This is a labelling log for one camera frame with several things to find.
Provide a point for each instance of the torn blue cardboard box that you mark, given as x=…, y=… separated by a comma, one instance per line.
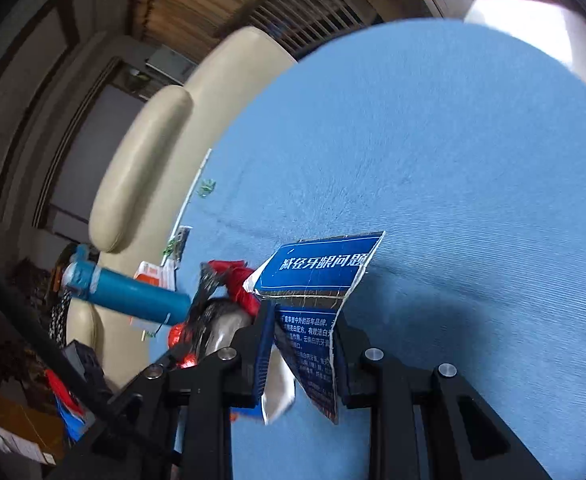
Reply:
x=318, y=265

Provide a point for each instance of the white wall appliance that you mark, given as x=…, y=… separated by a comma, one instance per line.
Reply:
x=168, y=62

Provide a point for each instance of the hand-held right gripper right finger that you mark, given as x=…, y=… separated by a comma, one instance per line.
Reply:
x=340, y=365

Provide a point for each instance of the blue cylindrical tube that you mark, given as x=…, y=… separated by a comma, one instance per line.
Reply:
x=128, y=295

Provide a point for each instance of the wooden lattice cabinet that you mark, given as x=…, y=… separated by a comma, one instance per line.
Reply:
x=313, y=5

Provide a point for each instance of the black plastic bag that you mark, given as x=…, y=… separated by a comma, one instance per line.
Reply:
x=208, y=317

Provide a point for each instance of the cluttered dark shelf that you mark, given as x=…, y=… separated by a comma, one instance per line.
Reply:
x=28, y=285

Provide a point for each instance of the green black packet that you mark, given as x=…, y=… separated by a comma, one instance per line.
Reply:
x=179, y=245

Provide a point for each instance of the small green wrapper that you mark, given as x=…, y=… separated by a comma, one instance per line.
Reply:
x=206, y=187

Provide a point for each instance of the cream leather sofa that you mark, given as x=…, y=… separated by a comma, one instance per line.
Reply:
x=138, y=160

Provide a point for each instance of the blue fleece blanket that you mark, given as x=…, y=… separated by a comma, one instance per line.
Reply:
x=423, y=160

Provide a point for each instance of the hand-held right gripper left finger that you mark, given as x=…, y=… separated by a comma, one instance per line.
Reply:
x=265, y=355

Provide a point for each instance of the orange white small box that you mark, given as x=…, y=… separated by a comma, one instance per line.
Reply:
x=155, y=274

